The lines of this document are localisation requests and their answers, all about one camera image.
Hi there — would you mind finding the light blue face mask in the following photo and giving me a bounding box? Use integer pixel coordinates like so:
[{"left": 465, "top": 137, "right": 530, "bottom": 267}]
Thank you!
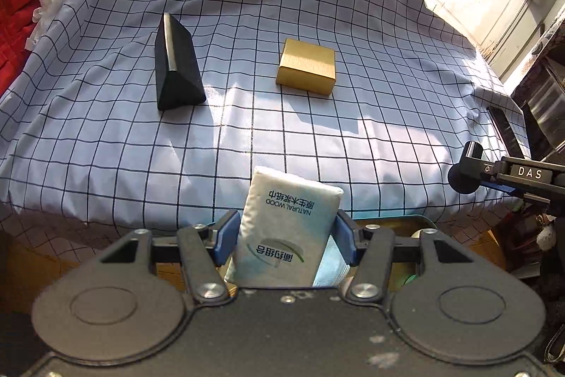
[{"left": 312, "top": 236, "right": 351, "bottom": 288}]

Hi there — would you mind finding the white tissue pack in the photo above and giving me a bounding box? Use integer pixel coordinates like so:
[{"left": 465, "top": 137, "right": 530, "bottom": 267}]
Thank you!
[{"left": 226, "top": 166, "right": 344, "bottom": 288}]

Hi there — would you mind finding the teal metal tin box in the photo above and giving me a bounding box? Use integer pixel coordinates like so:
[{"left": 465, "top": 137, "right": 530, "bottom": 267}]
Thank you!
[{"left": 151, "top": 215, "right": 434, "bottom": 291}]

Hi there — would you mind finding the black smartphone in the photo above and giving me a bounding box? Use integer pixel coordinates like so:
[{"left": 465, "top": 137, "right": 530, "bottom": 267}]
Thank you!
[{"left": 487, "top": 106, "right": 525, "bottom": 159}]

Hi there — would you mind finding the black triangular box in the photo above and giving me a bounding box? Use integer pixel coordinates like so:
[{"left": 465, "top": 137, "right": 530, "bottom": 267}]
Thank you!
[{"left": 154, "top": 12, "right": 207, "bottom": 111}]

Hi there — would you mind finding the blue checkered tablecloth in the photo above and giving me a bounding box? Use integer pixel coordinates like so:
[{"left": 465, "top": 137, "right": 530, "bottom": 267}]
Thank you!
[{"left": 1, "top": 0, "right": 528, "bottom": 261}]

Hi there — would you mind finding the gold gift box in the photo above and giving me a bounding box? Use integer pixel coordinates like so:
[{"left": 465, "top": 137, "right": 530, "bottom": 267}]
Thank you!
[{"left": 276, "top": 38, "right": 336, "bottom": 96}]

